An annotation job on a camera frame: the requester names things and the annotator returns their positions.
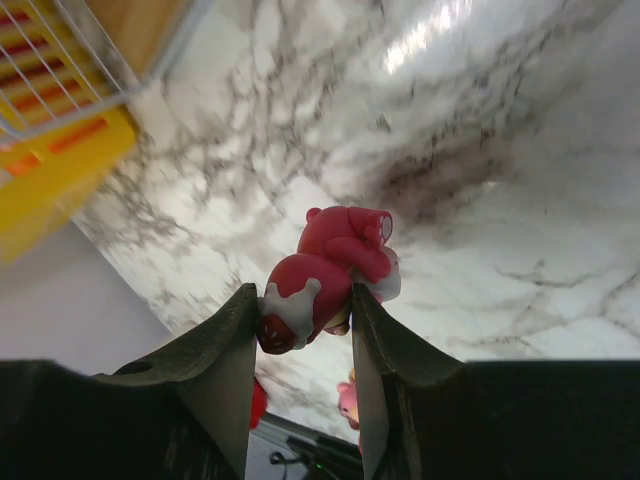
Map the yellow plastic basket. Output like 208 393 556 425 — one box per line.
0 0 139 264

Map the red bell pepper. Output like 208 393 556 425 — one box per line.
249 378 268 430

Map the pink bear toy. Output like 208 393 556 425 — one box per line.
257 206 401 355

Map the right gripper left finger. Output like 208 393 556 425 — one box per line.
96 284 258 478

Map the white wire wooden shelf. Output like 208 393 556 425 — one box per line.
1 1 208 148

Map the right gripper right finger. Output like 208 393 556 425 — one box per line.
353 284 468 479

